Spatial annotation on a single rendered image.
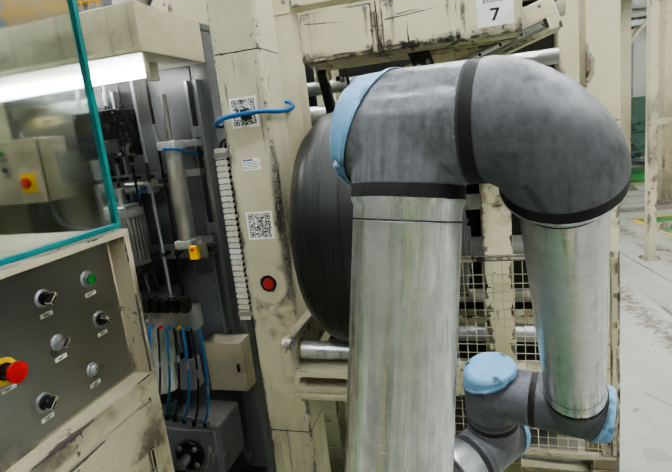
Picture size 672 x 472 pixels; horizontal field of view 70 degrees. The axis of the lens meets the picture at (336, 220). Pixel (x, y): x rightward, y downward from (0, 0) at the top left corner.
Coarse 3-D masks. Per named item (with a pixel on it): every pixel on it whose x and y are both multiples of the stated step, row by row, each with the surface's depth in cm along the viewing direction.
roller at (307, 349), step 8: (304, 344) 122; (312, 344) 121; (320, 344) 121; (328, 344) 120; (336, 344) 120; (344, 344) 119; (304, 352) 121; (312, 352) 121; (320, 352) 120; (328, 352) 119; (336, 352) 119; (344, 352) 118
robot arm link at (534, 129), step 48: (480, 96) 40; (528, 96) 39; (576, 96) 40; (480, 144) 41; (528, 144) 39; (576, 144) 39; (624, 144) 41; (528, 192) 42; (576, 192) 41; (624, 192) 42; (528, 240) 50; (576, 240) 46; (576, 288) 51; (576, 336) 57; (576, 384) 65; (576, 432) 75
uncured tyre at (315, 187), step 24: (312, 144) 106; (312, 168) 102; (312, 192) 100; (336, 192) 99; (312, 216) 99; (336, 216) 98; (312, 240) 99; (336, 240) 98; (312, 264) 101; (336, 264) 99; (312, 288) 103; (336, 288) 101; (312, 312) 111; (336, 312) 105; (336, 336) 115
